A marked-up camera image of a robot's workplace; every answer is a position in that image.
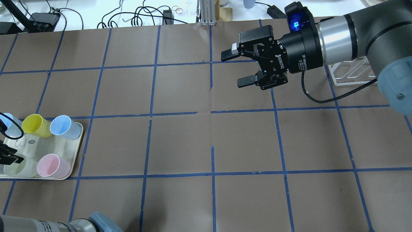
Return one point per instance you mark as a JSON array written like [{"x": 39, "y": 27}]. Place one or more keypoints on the light blue cup near grey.
[{"x": 12, "y": 130}]

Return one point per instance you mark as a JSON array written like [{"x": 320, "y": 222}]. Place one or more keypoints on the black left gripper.
[{"x": 9, "y": 155}]

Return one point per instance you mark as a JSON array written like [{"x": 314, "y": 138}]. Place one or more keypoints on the beige plastic tray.
[{"x": 34, "y": 148}]

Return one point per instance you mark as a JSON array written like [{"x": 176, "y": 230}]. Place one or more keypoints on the pink plastic cup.
[{"x": 52, "y": 166}]

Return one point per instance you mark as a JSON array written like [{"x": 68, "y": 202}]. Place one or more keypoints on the aluminium frame post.
[{"x": 207, "y": 12}]

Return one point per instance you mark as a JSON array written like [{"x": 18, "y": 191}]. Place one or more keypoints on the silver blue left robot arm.
[{"x": 97, "y": 222}]

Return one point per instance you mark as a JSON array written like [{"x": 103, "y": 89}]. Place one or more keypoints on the white wire dish rack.
[{"x": 355, "y": 72}]

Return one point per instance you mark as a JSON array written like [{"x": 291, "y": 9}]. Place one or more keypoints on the light blue cup near pink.
[{"x": 65, "y": 127}]

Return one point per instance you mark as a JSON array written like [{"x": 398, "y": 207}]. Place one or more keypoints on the black power adapter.
[{"x": 45, "y": 22}]

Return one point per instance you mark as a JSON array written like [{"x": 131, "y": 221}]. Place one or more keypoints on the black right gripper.
[{"x": 297, "y": 53}]

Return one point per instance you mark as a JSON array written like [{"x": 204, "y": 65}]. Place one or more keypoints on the yellow plastic cup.
[{"x": 35, "y": 124}]

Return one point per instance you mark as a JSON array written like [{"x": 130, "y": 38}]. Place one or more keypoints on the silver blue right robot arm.
[{"x": 381, "y": 33}]

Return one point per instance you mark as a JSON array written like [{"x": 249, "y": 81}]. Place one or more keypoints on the cream white plastic cup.
[{"x": 26, "y": 169}]

